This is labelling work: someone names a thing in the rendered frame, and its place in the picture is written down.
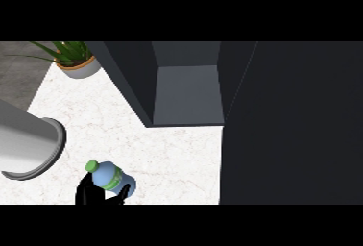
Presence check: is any large grey cylindrical pot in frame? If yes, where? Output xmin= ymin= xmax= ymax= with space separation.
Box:
xmin=0 ymin=99 xmax=68 ymax=182

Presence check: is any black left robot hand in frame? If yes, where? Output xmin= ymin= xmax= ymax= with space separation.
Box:
xmin=74 ymin=172 xmax=132 ymax=206

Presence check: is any dark grey open cabinet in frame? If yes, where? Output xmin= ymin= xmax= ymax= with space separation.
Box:
xmin=84 ymin=40 xmax=260 ymax=129

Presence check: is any dark grey cabinet door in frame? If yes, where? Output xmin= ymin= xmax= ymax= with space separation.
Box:
xmin=219 ymin=40 xmax=363 ymax=206

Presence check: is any blue water bottle green cap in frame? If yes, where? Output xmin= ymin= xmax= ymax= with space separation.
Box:
xmin=84 ymin=159 xmax=138 ymax=198

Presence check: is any potted green plant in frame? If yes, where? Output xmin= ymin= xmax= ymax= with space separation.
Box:
xmin=6 ymin=40 xmax=102 ymax=80

